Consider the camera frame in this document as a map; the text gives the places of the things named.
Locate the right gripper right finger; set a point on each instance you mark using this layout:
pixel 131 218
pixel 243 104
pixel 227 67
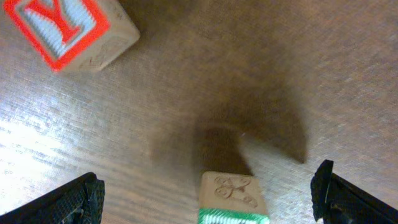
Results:
pixel 335 201

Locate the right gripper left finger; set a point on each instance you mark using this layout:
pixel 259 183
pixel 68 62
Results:
pixel 78 201

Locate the green R block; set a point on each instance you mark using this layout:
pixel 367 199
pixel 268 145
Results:
pixel 226 198

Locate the red Y block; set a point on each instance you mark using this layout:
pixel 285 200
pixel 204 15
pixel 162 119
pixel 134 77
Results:
pixel 74 35

